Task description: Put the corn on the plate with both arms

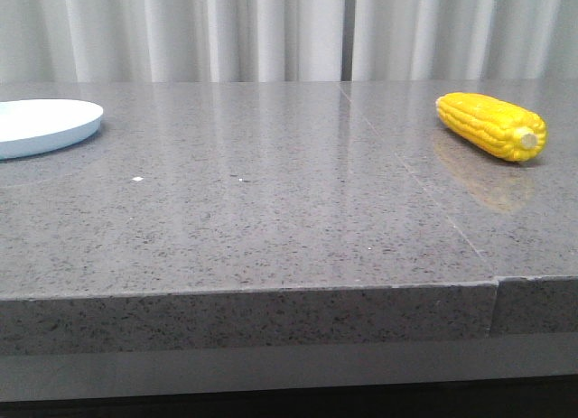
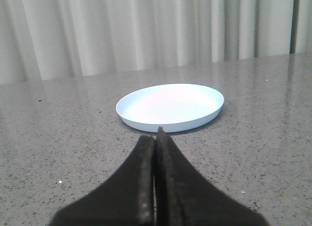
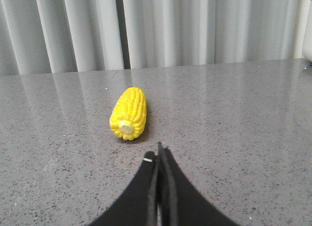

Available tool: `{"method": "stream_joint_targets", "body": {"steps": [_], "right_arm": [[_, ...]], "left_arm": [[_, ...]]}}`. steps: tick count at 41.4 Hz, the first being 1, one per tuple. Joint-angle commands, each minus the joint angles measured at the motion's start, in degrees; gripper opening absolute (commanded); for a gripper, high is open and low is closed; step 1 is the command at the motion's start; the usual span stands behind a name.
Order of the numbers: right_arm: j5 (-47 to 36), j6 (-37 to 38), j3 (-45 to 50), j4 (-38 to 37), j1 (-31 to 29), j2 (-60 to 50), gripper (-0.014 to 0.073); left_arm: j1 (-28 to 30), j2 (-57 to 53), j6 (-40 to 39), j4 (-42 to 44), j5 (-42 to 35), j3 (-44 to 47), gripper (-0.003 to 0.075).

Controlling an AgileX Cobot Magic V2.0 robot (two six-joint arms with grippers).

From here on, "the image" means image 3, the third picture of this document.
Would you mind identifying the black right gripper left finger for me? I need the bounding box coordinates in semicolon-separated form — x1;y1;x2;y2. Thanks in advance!
90;151;158;226

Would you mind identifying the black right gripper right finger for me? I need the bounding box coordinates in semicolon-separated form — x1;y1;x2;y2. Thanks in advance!
157;142;237;226

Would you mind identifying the yellow corn cob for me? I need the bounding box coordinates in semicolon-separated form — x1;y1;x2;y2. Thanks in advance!
109;87;147;141

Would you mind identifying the white object at right edge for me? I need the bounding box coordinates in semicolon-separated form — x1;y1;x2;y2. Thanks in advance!
302;6;312;62

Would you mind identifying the white pleated curtain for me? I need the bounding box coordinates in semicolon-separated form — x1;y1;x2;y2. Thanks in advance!
0;0;312;75

